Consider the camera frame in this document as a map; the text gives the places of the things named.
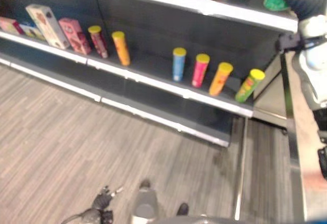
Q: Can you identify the flat pink box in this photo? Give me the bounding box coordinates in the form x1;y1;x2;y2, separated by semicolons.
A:
0;16;25;36

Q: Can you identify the metal floor strip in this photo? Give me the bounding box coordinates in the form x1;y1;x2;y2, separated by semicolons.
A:
233;117;249;221

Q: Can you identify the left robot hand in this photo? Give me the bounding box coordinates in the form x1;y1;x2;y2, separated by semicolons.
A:
92;185;125;211

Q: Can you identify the orange chip can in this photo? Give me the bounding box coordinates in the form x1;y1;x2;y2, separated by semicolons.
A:
111;31;131;67
208;61;234;97

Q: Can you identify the beige shelf end panel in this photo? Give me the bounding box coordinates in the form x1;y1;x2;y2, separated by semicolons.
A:
252;55;288;120

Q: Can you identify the green chip can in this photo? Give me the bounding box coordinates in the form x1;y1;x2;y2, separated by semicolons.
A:
235;68;266;104

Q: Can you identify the pink chip can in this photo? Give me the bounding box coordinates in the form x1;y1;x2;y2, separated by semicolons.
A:
191;53;211;88

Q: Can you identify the blue yellow box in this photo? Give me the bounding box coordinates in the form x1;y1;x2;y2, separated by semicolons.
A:
19;23;47;42

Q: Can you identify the tall white biscuit box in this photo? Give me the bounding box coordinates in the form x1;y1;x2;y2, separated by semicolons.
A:
25;4;71;50

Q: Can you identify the metal framed table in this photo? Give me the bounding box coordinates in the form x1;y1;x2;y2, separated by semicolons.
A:
279;51;327;222

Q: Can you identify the dark shelf base white edge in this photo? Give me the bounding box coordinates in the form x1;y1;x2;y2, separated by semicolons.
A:
0;52;233;148

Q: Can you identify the blue chip can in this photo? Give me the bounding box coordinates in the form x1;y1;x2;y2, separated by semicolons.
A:
172;47;187;82

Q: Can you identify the pink snack box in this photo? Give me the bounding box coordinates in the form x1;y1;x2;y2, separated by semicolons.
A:
58;17;92;56

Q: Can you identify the red chip can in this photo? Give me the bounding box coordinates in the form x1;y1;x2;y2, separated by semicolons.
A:
87;25;109;59

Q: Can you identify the robot dark foot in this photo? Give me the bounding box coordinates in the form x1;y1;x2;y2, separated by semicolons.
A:
176;203;190;216

